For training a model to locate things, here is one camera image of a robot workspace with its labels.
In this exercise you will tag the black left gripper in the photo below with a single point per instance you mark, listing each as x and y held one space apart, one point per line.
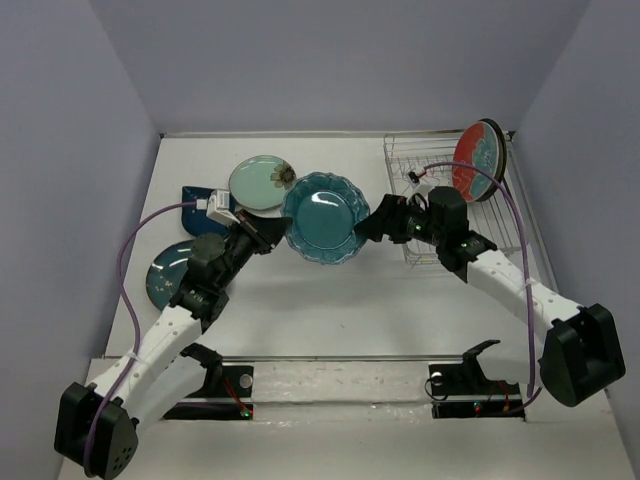
268 231

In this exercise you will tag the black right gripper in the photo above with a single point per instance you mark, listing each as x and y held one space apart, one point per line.
388 219

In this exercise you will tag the teal scalloped plate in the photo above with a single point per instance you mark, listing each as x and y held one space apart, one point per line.
324 209

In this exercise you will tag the small dark teal round plate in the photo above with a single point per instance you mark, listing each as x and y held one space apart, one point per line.
166 272

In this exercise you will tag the red plate with teal flower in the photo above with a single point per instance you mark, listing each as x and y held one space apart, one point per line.
476 147

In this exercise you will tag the cream plate with metallic rim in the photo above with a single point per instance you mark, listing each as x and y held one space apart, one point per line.
502 157

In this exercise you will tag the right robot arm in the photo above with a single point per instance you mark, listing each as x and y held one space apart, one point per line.
574 350

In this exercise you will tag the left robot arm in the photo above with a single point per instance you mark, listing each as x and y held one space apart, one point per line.
99 424

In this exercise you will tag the navy blue leaf-shaped dish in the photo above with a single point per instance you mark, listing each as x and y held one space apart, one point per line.
194 221

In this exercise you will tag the light green flower plate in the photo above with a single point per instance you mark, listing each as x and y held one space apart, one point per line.
261 182

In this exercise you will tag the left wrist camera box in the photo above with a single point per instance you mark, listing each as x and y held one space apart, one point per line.
219 208

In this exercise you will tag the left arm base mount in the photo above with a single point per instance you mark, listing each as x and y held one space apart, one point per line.
225 396

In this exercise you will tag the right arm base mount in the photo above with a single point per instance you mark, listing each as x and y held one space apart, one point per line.
462 391

